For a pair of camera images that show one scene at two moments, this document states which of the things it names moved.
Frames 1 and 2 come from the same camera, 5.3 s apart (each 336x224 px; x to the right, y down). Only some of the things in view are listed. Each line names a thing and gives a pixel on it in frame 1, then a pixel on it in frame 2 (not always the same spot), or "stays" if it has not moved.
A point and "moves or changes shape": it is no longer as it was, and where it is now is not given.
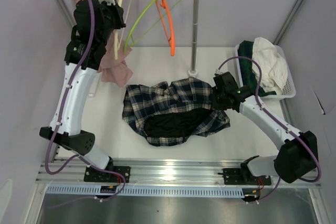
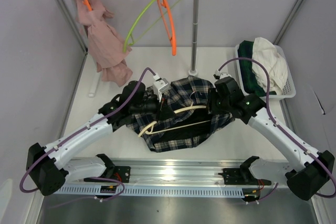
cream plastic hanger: x=117 y=36 → x=192 y=107
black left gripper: x=117 y=10 → x=154 y=96
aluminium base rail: x=160 y=172 stays
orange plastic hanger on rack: x=164 y=3 stays
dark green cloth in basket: x=247 y=74 stays
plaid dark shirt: x=169 y=114 moves or changes shape
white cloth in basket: x=273 y=66 stays
